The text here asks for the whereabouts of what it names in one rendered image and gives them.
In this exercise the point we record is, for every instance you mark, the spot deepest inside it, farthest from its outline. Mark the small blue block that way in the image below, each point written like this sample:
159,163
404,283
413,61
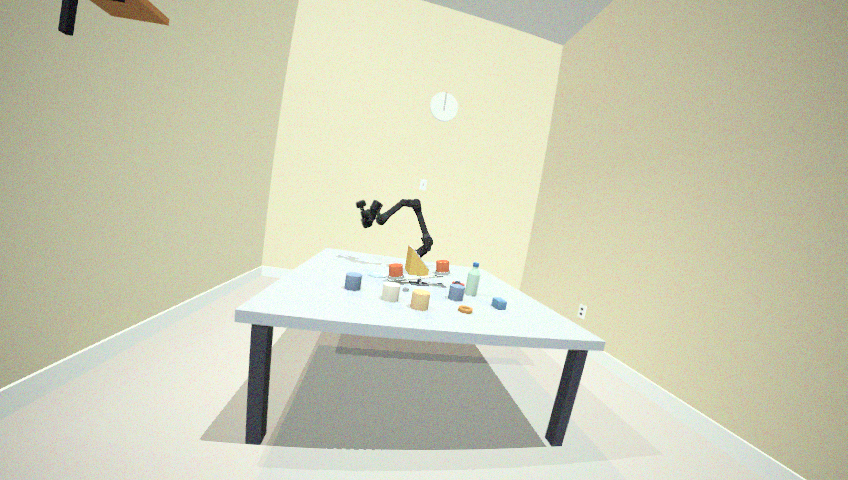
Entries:
499,303

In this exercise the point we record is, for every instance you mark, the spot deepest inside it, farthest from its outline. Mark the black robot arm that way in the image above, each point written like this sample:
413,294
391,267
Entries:
382,218

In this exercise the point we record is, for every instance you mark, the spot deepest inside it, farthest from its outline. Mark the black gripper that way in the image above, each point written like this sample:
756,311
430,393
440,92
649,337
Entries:
360,204

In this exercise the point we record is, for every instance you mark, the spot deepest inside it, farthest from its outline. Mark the blue-grey cylinder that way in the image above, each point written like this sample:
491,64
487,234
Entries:
456,292
353,281

